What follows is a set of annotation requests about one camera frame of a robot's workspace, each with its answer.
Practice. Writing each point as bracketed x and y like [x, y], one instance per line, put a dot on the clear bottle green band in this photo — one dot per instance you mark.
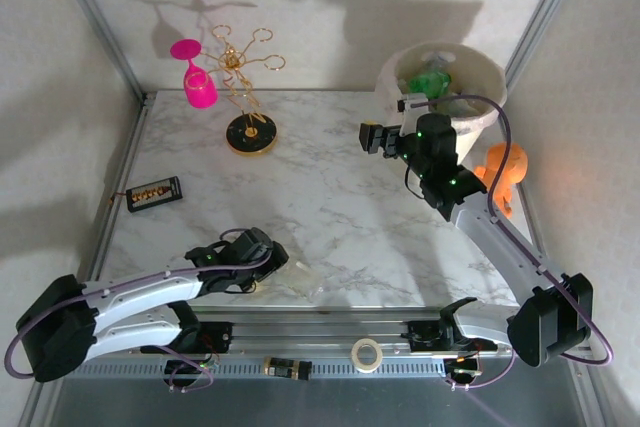
[462, 103]

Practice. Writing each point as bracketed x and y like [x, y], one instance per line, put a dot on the frosted clear plastic bottle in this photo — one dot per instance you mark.
[300, 277]

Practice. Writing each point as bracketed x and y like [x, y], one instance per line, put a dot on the green plastic bottle yellow cap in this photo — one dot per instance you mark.
[430, 84]

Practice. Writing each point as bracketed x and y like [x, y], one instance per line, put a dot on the clear bottle white green cap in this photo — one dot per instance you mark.
[440, 63]

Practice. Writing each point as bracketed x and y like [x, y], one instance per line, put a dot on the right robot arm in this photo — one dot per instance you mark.
[490, 237]

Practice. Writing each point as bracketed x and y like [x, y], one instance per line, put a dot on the white bin with plastic liner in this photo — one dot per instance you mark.
[390, 82]

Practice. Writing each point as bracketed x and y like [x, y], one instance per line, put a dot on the orange plush toy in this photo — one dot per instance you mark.
[515, 162]

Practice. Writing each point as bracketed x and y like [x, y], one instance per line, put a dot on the black and gold cylinder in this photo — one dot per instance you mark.
[285, 368]

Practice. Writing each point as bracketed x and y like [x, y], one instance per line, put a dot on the white tape roll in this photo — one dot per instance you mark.
[356, 356]

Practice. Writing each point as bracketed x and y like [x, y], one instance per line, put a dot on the pink plastic wine glass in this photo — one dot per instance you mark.
[200, 89]

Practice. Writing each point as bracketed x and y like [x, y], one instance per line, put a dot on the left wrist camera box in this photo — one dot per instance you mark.
[261, 250]

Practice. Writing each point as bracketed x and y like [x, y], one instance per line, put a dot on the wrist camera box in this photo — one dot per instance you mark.
[412, 103]
[261, 250]

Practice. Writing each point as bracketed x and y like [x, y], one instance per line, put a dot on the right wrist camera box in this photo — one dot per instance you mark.
[412, 103]

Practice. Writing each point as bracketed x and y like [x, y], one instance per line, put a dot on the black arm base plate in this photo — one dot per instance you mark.
[425, 339]
[220, 337]

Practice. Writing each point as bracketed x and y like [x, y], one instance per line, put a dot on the aluminium mounting rail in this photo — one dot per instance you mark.
[320, 334]

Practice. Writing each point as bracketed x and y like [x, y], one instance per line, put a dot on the aluminium frame post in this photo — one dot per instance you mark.
[542, 12]
[95, 22]

